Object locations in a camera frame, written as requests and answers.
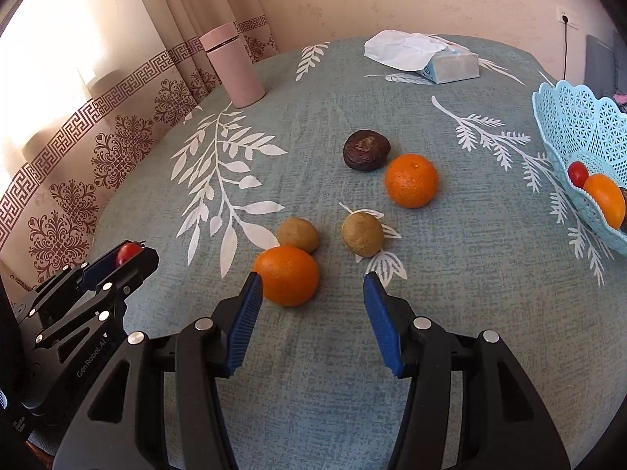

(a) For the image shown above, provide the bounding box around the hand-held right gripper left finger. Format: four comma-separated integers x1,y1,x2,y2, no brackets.
51,271,265,470

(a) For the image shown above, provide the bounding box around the pink thermos bottle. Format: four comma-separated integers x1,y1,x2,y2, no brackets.
198,23,266,109

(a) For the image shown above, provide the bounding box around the light blue tissue pack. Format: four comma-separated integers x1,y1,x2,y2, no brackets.
424,49,479,84

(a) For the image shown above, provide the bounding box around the white tissue paper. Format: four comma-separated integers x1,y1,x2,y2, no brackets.
364,30,461,72

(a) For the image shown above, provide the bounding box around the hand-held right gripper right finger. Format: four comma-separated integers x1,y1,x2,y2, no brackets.
362,271,571,470

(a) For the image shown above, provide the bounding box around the red cherry tomato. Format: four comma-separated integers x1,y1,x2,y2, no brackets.
116,241,144,268

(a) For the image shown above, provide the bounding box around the light blue lattice basket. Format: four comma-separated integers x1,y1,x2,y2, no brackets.
532,80,627,258

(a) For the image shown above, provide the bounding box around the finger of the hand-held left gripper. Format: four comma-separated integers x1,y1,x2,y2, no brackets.
22,247,145,326
34,249,160,358

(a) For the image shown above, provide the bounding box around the dark fruit with tan patch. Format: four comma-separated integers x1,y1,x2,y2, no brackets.
343,129,391,172

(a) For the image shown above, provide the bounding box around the grey chair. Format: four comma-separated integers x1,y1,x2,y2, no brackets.
585,29,627,99

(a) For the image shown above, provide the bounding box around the brown kiwi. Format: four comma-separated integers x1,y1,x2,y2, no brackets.
341,211,385,258
277,217,321,254

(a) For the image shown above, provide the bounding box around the large orange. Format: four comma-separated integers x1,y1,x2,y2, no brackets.
253,246,321,307

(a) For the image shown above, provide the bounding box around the beige patterned curtain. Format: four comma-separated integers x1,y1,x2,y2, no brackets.
0,0,280,295

